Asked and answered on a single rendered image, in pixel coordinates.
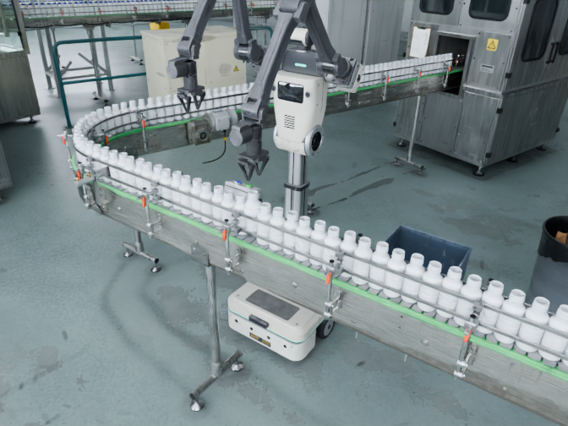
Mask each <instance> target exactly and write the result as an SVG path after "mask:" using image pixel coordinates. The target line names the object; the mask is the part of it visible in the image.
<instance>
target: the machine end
mask: <svg viewBox="0 0 568 426"><path fill-rule="evenodd" d="M414 25H421V26H427V27H432V30H431V35H430V40H429V49H428V54H427V57H430V56H434V55H435V56H438V55H441V54H449V53H453V54H452V57H457V56H458V55H459V56H461V55H467V56H466V57H465V59H463V60H462V61H463V62H465V63H463V64H465V65H464V70H463V75H462V79H461V86H460V87H456V88H452V89H448V90H441V91H437V92H433V93H428V95H427V96H422V99H421V105H420V110H419V115H418V125H417V130H416V135H415V140H414V143H415V144H418V145H422V146H425V147H427V148H430V149H432V150H436V151H438V152H441V153H444V154H447V155H448V156H452V157H455V158H457V159H460V160H462V161H466V162H469V163H471V164H473V165H476V166H478V170H477V171H473V172H472V174H473V175H475V176H478V177H483V176H484V172H481V168H484V167H487V166H489V165H492V164H494V163H496V162H498V161H503V160H504V159H506V160H507V161H508V162H513V163H516V162H518V160H517V159H516V158H514V157H515V155H517V154H520V153H522V152H524V151H527V150H530V149H533V148H535V147H536V149H537V150H547V148H546V147H543V145H544V144H546V143H548V142H550V141H552V140H553V139H554V137H555V135H556V133H557V132H559V131H560V128H559V127H558V126H559V123H560V119H561V116H562V113H563V110H564V107H565V103H566V100H567V97H568V0H413V2H412V13H411V20H410V26H409V32H408V38H407V49H406V52H404V53H403V57H404V58H405V60H407V59H408V60H410V59H414V58H417V57H409V53H410V47H411V42H412V32H413V26H414ZM416 101H417V97H416V96H414V97H409V98H406V99H401V100H399V103H398V109H397V116H396V121H395V122H394V123H393V126H395V136H396V137H399V138H401V142H400V143H397V144H396V145H397V146H399V147H406V146H407V144H405V143H403V140H404V139H405V140H408V141H410V138H411V133H412V123H413V118H414V113H415V107H416Z"/></svg>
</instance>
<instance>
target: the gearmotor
mask: <svg viewBox="0 0 568 426"><path fill-rule="evenodd" d="M187 123H188V141H189V144H190V145H193V144H195V145H202V144H206V143H210V132H214V131H221V130H223V133H224V140H225V150H224V152H223V154H222V155H221V156H220V157H218V158H217V159H215V160H213V161H216V160H218V159H220V158H221V157H222V156H223V155H224V153H225V151H226V132H227V131H226V129H229V128H231V127H232V125H234V124H236V123H238V115H237V114H236V112H235V111H234V110H233V109H226V110H220V111H214V112H207V113H205V114H204V115H203V117H202V118H200V119H195V120H190V121H189V122H187ZM208 162H212V161H207V162H203V164H204V163H208Z"/></svg>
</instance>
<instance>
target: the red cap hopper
mask: <svg viewBox="0 0 568 426"><path fill-rule="evenodd" d="M99 28H100V33H101V37H106V33H105V28H104V25H102V26H99ZM35 32H36V37H37V40H38V45H39V49H40V53H41V60H42V64H43V68H44V72H45V76H46V83H47V87H46V89H48V90H50V89H55V88H54V87H53V86H52V82H51V78H53V79H54V81H55V85H56V89H57V95H56V97H62V96H61V91H60V88H59V83H58V79H57V71H56V67H55V63H54V59H53V55H52V40H51V36H50V31H49V29H44V32H45V37H46V44H47V48H48V52H49V57H50V61H51V65H50V66H49V67H48V65H47V60H46V54H45V49H44V46H43V41H42V37H41V30H36V31H35ZM101 44H102V50H103V55H104V60H105V66H106V69H104V68H103V67H102V66H101V65H100V64H99V63H98V58H97V52H96V43H95V42H93V46H94V51H95V56H96V66H97V71H98V76H99V78H100V77H101V76H103V75H106V76H107V77H108V76H112V73H111V67H110V61H109V56H108V50H107V42H106V41H102V42H101ZM78 55H79V56H81V57H82V58H83V59H84V60H85V61H86V62H88V63H89V64H91V65H92V66H89V67H80V68H69V67H70V65H71V64H72V62H71V61H69V62H68V64H67V65H66V67H65V68H64V69H60V71H61V75H62V80H67V79H81V78H89V77H95V74H83V75H75V76H68V77H63V75H64V74H65V72H68V71H76V70H85V69H93V68H94V67H93V62H92V59H91V60H89V59H88V58H86V57H85V56H84V55H82V54H81V53H80V52H79V53H78ZM51 69H52V70H51ZM100 71H102V72H103V73H100ZM52 73H53V74H52ZM107 82H108V87H109V89H107V90H115V88H113V83H112V79H108V80H107Z"/></svg>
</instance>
